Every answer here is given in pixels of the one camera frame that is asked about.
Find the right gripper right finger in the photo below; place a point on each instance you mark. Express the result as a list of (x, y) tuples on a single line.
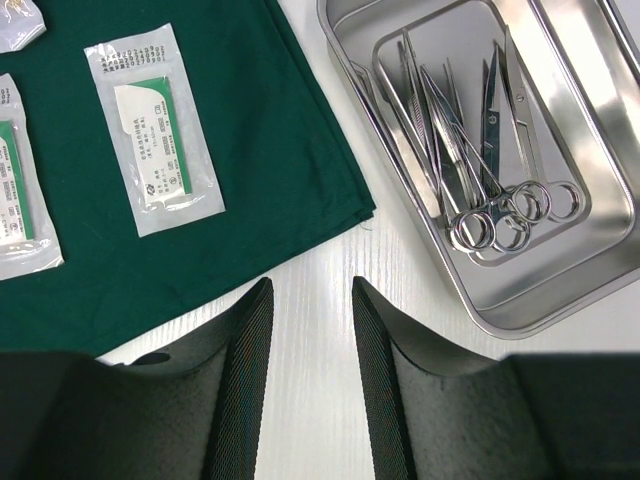
[(436, 410)]

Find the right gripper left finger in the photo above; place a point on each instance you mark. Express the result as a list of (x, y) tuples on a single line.
[(191, 409)]

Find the steel hemostat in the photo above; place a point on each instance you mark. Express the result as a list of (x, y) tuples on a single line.
[(479, 212)]

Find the suture packet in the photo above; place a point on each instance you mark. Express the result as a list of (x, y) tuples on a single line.
[(155, 129), (29, 241)]

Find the steel tweezers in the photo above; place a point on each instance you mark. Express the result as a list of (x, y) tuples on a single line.
[(454, 165), (423, 119)]

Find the stainless steel tray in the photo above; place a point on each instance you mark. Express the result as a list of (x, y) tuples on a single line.
[(581, 70)]

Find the green surgical cloth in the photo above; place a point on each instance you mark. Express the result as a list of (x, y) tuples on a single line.
[(288, 177)]

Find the clear pouch right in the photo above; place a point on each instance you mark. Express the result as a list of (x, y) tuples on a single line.
[(21, 23)]

